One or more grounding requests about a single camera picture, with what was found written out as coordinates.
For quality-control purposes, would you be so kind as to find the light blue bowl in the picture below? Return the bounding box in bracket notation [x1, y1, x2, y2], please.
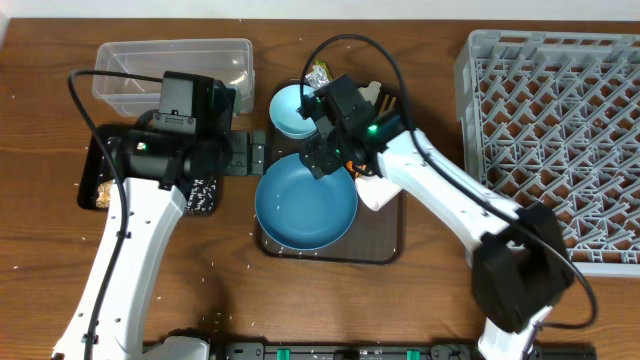
[269, 84, 316, 140]

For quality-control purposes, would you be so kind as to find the white paper cup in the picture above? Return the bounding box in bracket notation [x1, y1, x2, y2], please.
[354, 176, 402, 211]

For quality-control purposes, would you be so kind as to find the dark blue plate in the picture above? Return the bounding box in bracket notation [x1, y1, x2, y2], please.
[255, 153, 359, 251]

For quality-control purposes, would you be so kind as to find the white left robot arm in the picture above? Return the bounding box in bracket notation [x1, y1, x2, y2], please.
[53, 175, 222, 359]

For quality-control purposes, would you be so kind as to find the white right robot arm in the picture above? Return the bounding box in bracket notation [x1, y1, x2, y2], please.
[299, 103, 580, 359]

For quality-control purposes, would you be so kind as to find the black waste tray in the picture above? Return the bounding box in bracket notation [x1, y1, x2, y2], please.
[77, 124, 222, 215]

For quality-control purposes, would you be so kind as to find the grey dishwasher rack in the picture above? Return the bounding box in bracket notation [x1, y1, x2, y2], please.
[454, 30, 639, 277]

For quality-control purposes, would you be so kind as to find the crumpled white tissue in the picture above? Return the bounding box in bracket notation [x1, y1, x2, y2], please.
[359, 81, 382, 105]

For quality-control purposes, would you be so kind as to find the wooden chopstick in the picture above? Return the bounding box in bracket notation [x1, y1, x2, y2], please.
[386, 97, 396, 110]
[379, 94, 389, 114]

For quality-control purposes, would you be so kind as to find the silver yellow snack wrapper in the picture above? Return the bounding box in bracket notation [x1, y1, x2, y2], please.
[305, 60, 333, 89]

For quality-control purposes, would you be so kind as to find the pile of white rice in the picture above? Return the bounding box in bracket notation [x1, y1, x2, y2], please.
[184, 179, 217, 216]

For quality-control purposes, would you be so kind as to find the clear plastic container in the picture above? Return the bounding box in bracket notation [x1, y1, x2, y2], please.
[92, 38, 255, 117]

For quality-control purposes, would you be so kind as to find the brown serving tray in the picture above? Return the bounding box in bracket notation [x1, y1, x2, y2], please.
[253, 78, 409, 266]

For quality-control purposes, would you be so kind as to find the brown food scrap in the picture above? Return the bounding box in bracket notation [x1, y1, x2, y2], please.
[95, 180, 113, 209]

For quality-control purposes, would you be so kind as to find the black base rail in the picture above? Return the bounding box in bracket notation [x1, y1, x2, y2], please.
[144, 340, 599, 360]

